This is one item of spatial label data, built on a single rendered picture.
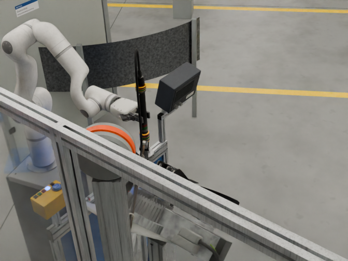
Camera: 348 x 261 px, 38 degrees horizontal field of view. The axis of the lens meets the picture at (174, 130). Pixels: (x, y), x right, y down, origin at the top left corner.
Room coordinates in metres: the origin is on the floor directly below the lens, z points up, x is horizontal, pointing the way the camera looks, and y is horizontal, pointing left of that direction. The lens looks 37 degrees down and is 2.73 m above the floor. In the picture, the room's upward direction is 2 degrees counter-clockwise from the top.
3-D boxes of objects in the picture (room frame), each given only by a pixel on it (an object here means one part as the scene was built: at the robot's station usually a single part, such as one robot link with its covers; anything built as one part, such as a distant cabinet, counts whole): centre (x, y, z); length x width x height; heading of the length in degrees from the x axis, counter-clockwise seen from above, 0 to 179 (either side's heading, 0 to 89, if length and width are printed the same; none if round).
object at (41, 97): (2.18, 0.70, 1.27); 0.19 x 0.12 x 0.24; 152
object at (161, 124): (2.42, 0.07, 0.96); 0.03 x 0.03 x 0.20; 51
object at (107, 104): (1.89, 0.26, 1.49); 0.09 x 0.03 x 0.08; 141
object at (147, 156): (1.78, 0.13, 1.33); 0.09 x 0.07 x 0.10; 176
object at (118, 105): (1.85, 0.21, 1.49); 0.11 x 0.10 x 0.07; 51
